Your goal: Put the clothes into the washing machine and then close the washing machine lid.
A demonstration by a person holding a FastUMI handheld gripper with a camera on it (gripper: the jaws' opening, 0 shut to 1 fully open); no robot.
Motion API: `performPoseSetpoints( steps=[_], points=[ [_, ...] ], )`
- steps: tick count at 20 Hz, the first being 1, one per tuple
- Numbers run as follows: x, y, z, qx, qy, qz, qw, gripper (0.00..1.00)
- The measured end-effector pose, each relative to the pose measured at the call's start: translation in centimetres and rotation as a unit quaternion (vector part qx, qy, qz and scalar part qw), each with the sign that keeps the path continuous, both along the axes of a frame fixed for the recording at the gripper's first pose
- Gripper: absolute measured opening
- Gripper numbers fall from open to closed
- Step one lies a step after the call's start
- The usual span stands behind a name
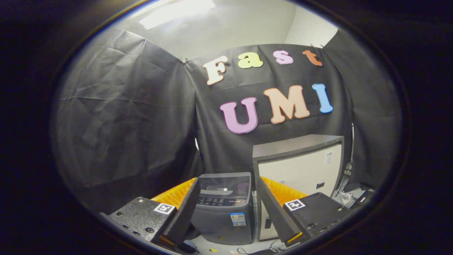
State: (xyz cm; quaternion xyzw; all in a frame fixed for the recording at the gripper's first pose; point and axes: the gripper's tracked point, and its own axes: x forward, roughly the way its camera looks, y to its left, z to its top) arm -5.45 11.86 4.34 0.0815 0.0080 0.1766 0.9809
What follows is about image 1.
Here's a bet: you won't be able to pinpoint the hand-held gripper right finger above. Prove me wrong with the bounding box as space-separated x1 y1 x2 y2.
255 176 353 248

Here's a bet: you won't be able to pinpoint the grey white cabinet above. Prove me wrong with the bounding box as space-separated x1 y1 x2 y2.
252 134 345 242

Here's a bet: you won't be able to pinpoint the black backdrop cloth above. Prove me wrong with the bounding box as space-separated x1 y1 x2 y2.
53 28 403 214

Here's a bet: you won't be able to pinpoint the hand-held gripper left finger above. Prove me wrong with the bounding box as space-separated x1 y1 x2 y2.
100 177 201 253

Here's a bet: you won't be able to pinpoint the black hanging cables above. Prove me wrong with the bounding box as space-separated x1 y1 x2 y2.
334 123 355 199

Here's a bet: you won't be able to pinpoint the tangled floor cables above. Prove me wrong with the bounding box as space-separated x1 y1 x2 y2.
235 238 301 255

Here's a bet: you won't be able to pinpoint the grey washing machine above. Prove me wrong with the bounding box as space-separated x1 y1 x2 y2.
189 172 256 245

